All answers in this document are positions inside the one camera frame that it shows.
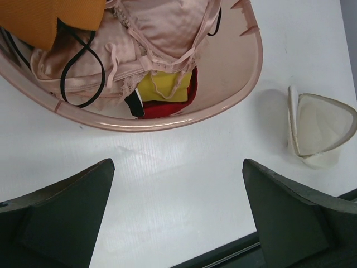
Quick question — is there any yellow bra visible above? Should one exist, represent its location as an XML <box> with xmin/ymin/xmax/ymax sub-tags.
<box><xmin>137</xmin><ymin>72</ymin><xmax>192</xmax><ymax>102</ymax></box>

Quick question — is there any red bra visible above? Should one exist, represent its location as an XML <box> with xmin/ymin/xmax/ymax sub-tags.
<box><xmin>142</xmin><ymin>68</ymin><xmax>197</xmax><ymax>119</ymax></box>

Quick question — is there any pink bra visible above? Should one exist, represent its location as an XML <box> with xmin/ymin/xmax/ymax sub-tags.
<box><xmin>30</xmin><ymin>1</ymin><xmax>221</xmax><ymax>109</ymax></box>

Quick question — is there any pink translucent plastic basket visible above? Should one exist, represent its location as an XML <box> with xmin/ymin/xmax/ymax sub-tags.
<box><xmin>1</xmin><ymin>1</ymin><xmax>263</xmax><ymax>132</ymax></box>

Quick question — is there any black table edge rail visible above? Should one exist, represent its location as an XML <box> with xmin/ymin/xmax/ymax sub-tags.
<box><xmin>182</xmin><ymin>175</ymin><xmax>356</xmax><ymax>267</ymax></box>

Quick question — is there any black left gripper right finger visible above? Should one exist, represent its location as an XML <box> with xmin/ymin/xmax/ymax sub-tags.
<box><xmin>242</xmin><ymin>159</ymin><xmax>356</xmax><ymax>267</ymax></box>

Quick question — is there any orange bra black trim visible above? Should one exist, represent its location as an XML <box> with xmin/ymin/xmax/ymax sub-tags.
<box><xmin>0</xmin><ymin>0</ymin><xmax>108</xmax><ymax>108</ymax></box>

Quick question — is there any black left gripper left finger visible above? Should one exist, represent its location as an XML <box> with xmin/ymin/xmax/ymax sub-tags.
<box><xmin>1</xmin><ymin>159</ymin><xmax>114</xmax><ymax>267</ymax></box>

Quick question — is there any white mesh laundry bag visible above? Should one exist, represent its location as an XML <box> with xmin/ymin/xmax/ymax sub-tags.
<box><xmin>287</xmin><ymin>86</ymin><xmax>356</xmax><ymax>169</ymax></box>

